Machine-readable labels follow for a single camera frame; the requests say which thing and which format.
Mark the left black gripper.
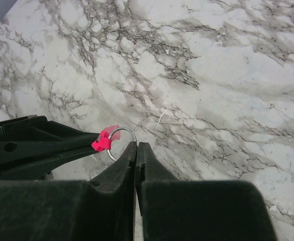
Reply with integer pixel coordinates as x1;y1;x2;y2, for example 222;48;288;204
0;116;99;180

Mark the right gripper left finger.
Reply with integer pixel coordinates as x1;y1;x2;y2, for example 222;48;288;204
0;142;137;240

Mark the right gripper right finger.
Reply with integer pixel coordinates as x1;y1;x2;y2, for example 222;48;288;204
135;143;277;240

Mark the pink keyring strap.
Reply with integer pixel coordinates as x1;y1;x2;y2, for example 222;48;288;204
90;123;137;161

